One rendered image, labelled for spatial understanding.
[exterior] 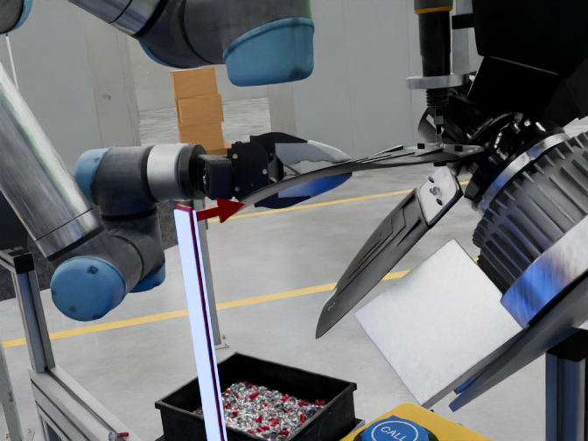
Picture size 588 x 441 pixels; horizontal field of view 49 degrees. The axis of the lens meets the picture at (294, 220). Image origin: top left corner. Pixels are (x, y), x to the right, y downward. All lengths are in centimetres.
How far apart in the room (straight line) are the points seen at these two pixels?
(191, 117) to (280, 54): 832
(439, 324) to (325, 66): 626
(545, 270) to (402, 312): 17
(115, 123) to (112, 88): 25
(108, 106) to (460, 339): 443
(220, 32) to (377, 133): 664
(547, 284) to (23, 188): 56
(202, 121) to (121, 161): 800
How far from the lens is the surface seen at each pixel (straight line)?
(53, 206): 76
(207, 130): 887
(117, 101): 502
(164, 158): 83
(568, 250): 70
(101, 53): 502
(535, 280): 71
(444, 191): 88
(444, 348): 76
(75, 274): 75
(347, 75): 702
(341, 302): 93
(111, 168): 86
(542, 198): 74
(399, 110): 724
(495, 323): 76
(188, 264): 58
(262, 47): 52
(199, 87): 882
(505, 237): 75
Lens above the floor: 131
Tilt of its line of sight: 14 degrees down
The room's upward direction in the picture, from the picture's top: 6 degrees counter-clockwise
